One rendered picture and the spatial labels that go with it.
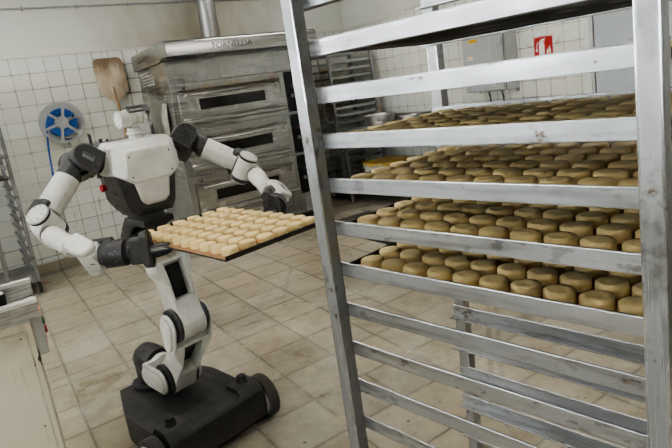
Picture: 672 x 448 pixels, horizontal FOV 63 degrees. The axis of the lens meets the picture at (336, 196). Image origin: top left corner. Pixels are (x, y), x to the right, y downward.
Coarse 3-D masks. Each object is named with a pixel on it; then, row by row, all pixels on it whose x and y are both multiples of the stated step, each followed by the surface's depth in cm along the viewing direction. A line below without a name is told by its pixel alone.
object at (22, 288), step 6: (30, 276) 199; (12, 282) 198; (18, 282) 197; (24, 282) 198; (30, 282) 199; (0, 288) 194; (6, 288) 195; (12, 288) 196; (18, 288) 197; (24, 288) 198; (30, 288) 199; (6, 294) 196; (12, 294) 197; (18, 294) 198; (24, 294) 199; (30, 294) 200
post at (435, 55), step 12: (432, 48) 135; (432, 60) 136; (432, 96) 138; (444, 96) 137; (456, 300) 149; (456, 324) 151; (468, 324) 150; (468, 360) 151; (480, 420) 157; (480, 444) 157
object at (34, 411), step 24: (0, 336) 170; (24, 336) 173; (0, 360) 170; (24, 360) 174; (0, 384) 171; (24, 384) 174; (48, 384) 180; (0, 408) 171; (24, 408) 175; (48, 408) 179; (0, 432) 172; (24, 432) 176; (48, 432) 179
